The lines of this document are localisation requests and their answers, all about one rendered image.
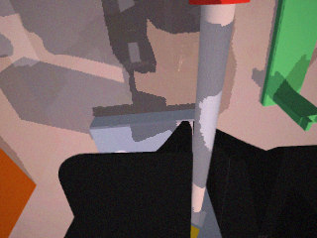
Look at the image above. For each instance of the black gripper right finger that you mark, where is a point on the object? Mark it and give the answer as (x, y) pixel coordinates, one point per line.
(248, 186)

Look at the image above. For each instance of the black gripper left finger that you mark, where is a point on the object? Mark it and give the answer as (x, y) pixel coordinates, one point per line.
(160, 179)

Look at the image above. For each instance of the grey cylindrical pin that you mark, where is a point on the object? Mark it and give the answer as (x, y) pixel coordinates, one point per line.
(216, 25)

